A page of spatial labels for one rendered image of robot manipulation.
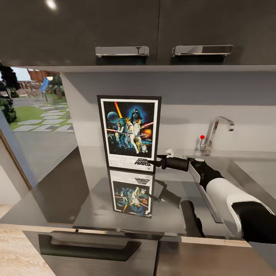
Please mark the poster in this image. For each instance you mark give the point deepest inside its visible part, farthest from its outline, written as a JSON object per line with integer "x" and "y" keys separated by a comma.
{"x": 130, "y": 130}

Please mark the dishwasher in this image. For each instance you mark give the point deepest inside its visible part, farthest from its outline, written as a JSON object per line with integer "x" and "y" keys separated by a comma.
{"x": 86, "y": 255}

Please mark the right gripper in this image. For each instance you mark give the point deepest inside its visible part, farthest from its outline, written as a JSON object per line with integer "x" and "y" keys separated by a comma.
{"x": 166, "y": 162}

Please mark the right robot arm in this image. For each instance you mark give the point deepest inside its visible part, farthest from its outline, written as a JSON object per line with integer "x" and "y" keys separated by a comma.
{"x": 244, "y": 215}

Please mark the drop in sink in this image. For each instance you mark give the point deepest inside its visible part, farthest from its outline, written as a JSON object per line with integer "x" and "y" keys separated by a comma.
{"x": 253, "y": 175}

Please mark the fixed window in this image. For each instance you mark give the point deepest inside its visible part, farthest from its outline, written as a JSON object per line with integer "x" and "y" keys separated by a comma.
{"x": 35, "y": 122}

